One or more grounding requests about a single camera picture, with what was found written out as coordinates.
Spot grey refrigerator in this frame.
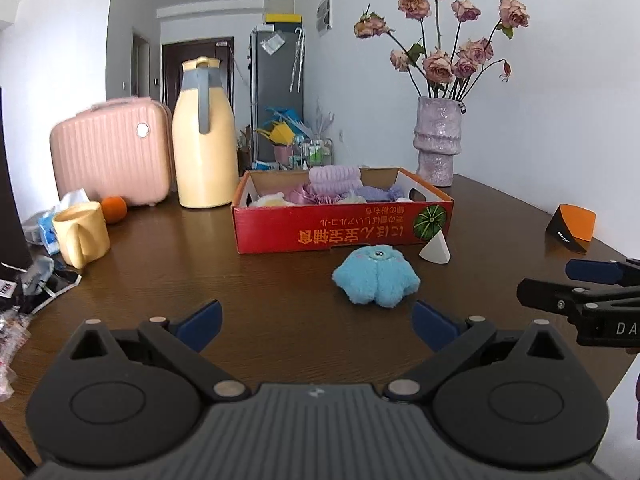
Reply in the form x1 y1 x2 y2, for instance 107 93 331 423
250 25 305 166

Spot white wall panel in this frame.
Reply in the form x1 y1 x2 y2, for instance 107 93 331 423
315 0 334 36

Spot blue tissue pack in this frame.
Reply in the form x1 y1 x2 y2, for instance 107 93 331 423
21 188 91 256

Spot red cardboard box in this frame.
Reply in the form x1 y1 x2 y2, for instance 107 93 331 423
231 166 455 255

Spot yellow watering can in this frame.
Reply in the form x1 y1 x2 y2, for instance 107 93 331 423
257 122 296 147

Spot clear plastic pouch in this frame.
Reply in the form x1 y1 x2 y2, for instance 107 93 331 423
260 30 287 56

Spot white hanging umbrella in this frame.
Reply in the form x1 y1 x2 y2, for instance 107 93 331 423
290 28 305 93

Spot blue crumpled sheet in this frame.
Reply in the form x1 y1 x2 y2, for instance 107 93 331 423
265 106 307 133

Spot lilac towel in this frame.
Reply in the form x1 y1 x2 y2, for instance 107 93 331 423
308 165 363 196

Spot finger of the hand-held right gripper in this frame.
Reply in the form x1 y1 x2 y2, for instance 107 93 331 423
565 258 640 286
516 279 596 317

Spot dark brown door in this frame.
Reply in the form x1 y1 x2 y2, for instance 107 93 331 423
161 36 235 111

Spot yellow white-spotted plush toy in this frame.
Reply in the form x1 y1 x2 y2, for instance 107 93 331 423
248 192 296 208

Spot yellow thermos jug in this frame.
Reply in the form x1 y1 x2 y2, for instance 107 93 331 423
171 57 240 209

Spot white triangular sponge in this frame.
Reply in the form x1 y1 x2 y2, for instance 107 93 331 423
419 232 451 264

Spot black white torn packaging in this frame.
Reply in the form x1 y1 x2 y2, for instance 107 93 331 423
0 255 83 313

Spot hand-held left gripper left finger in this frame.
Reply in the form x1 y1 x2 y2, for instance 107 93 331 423
62 299 252 403

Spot pink ribbed suitcase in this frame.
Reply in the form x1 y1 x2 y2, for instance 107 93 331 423
49 98 174 208

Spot periwinkle chenille cloth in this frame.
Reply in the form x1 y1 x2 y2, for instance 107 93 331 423
352 184 410 204

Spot orange black scraper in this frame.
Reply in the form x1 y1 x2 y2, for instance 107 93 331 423
545 203 597 253

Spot pale dried grass stems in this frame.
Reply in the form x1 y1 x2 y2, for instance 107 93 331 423
312 96 341 141

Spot small trolley with bottles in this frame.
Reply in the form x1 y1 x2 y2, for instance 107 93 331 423
292 137 335 170

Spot yellow mug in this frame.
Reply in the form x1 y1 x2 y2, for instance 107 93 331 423
52 201 111 270

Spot black paper bag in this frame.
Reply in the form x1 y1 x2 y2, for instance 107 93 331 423
0 87 31 268

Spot pale purple textured vase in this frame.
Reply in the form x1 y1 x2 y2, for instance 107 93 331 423
413 96 464 188

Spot purple satin scrunchie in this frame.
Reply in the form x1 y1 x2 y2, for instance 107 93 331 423
285 183 341 206

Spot light blue plush toy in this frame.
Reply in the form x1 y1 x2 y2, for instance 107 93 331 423
332 245 420 308

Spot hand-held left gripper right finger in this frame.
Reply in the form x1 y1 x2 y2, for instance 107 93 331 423
382 299 577 403

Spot dried pink rose bouquet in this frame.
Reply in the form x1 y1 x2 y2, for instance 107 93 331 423
354 0 530 101

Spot orange fruit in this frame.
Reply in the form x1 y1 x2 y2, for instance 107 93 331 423
101 196 128 224

